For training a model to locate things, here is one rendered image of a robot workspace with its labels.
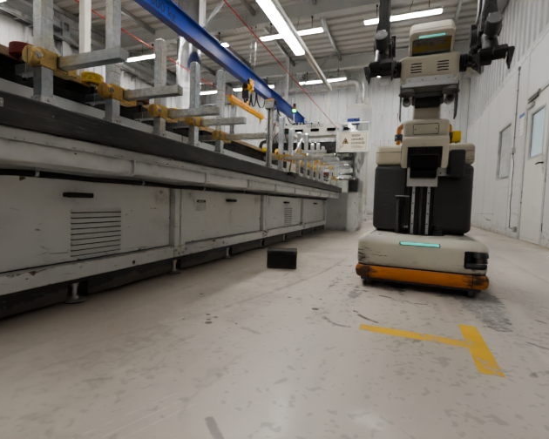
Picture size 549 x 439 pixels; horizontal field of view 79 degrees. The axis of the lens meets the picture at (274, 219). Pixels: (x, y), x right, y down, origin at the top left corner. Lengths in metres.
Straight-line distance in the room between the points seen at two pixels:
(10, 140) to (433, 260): 1.75
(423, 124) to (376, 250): 0.70
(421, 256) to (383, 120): 10.48
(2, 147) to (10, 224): 0.36
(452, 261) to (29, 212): 1.82
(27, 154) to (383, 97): 11.68
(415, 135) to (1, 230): 1.83
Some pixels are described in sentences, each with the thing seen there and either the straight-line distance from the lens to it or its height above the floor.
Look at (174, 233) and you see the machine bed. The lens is 1.99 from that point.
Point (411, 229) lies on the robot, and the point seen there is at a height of 0.31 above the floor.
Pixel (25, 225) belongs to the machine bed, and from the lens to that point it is 1.48.
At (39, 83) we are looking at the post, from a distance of 1.25.
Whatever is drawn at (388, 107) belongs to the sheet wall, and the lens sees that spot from 12.27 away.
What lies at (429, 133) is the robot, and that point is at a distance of 1.95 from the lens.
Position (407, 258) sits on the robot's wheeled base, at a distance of 1.86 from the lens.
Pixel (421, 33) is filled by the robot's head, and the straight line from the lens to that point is 2.03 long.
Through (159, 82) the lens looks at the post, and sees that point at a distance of 1.61.
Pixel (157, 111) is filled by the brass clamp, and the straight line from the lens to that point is 1.55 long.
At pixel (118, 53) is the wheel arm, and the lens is 1.10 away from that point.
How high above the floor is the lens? 0.44
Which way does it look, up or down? 3 degrees down
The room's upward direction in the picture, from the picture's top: 2 degrees clockwise
